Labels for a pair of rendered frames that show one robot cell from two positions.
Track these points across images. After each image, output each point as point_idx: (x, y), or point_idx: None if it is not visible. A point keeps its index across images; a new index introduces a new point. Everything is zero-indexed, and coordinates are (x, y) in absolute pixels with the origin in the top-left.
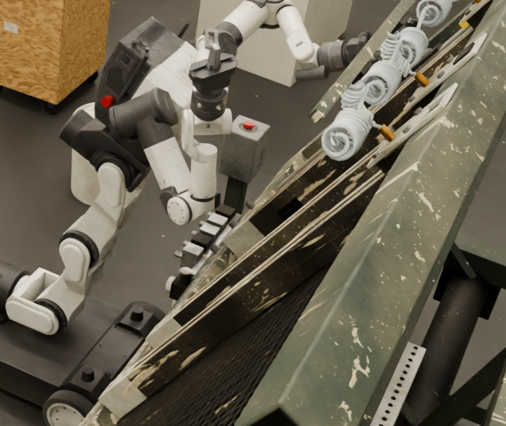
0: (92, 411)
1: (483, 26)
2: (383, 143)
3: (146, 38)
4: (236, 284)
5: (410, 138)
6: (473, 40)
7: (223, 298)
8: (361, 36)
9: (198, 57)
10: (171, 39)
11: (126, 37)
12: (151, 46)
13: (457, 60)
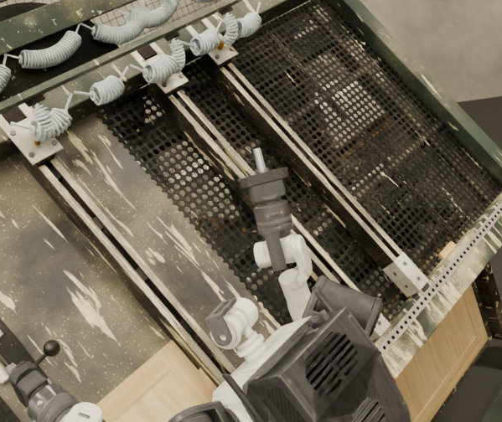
0: (438, 309)
1: (103, 77)
2: (220, 57)
3: (303, 341)
4: (314, 172)
5: (219, 31)
6: (121, 73)
7: (325, 172)
8: (28, 364)
9: (249, 307)
10: (266, 367)
11: (333, 316)
12: (301, 335)
13: (154, 50)
